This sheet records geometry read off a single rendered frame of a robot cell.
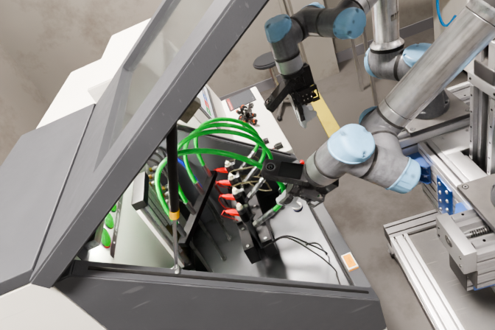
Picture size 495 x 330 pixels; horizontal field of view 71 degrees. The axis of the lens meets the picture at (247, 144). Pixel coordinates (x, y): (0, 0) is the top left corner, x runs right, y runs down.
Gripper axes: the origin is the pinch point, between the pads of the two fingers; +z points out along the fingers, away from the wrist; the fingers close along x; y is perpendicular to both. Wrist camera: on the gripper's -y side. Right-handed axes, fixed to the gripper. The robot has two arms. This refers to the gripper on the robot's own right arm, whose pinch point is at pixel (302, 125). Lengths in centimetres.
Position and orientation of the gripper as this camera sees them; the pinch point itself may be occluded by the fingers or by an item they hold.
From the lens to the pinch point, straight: 115.5
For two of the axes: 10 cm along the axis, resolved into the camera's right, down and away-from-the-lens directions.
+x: -2.0, -5.2, 8.3
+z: 3.4, 7.6, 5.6
